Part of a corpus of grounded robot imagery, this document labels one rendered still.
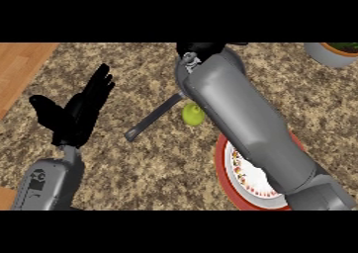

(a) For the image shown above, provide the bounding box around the red rimmed white plate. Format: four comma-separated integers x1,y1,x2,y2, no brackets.
213,130,306,211

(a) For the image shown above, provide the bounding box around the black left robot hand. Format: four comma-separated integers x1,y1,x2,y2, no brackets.
28,63,117,149

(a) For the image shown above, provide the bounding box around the green pear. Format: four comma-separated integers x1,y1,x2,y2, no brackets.
180,102,207,127

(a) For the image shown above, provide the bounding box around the grey pot with plant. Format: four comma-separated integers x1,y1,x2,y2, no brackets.
303,42,358,69

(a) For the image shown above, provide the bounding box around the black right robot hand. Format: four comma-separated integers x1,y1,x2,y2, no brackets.
176,42,227,63

